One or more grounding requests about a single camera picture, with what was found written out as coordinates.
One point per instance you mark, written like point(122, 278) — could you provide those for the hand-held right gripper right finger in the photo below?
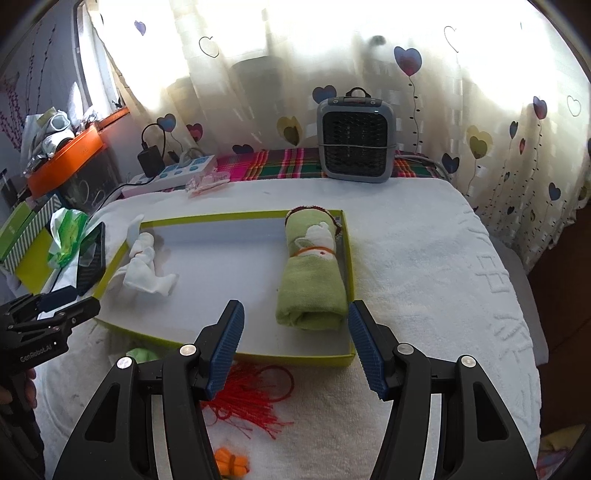
point(367, 350)

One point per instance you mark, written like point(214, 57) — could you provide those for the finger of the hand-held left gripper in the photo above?
point(57, 297)
point(78, 311)

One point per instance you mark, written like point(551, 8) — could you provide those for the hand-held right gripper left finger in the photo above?
point(226, 350)

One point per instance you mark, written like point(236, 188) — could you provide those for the light green cloth bundle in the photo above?
point(141, 354)

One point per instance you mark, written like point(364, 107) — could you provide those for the yellow-green cardboard box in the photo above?
point(221, 258)

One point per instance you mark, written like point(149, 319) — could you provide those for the person's left hand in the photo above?
point(30, 390)

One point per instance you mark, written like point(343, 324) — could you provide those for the yellow-green box lid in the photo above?
point(34, 258)

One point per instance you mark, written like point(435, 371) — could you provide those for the black smartphone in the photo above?
point(92, 263)

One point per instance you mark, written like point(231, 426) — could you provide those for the green wet wipes packet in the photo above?
point(69, 230)

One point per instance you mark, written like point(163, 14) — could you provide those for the green striped box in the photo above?
point(18, 230)

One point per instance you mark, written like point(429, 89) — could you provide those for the white socks bundle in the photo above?
point(147, 272)

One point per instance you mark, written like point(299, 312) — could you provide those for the rolled green towel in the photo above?
point(314, 286)

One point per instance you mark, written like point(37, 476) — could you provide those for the dark glass panel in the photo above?
point(92, 180)

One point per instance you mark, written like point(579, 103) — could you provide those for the orange storage box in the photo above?
point(74, 152)

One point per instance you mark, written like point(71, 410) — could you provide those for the black charger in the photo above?
point(151, 161)

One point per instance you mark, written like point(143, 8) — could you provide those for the white clutter pile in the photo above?
point(55, 129)

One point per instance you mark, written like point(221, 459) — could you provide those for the pink toothbrush packet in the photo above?
point(207, 182)

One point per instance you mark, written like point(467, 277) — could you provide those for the white blue power strip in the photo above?
point(194, 166)

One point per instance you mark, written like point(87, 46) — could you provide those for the orange window ledge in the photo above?
point(113, 117)

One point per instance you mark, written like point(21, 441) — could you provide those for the colourful plaid cloth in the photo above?
point(272, 164)

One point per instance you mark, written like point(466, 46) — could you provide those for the wooden wardrobe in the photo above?
point(568, 323)

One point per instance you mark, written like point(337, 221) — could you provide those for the yellow cloth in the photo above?
point(561, 443)

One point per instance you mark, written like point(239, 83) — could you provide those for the grey desktop heater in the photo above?
point(355, 134)

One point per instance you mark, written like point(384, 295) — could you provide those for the heart print curtain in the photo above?
point(277, 69)

